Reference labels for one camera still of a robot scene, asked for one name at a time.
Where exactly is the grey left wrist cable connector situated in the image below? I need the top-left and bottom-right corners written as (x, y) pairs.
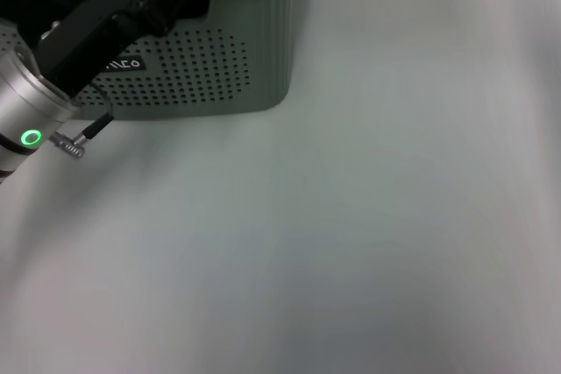
top-left (50, 84), bottom-right (116, 160)

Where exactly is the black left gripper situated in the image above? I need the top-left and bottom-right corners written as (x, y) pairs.
top-left (37, 0), bottom-right (207, 98)

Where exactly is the grey-green perforated storage box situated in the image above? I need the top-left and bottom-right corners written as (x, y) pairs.
top-left (0, 0), bottom-right (306, 123)

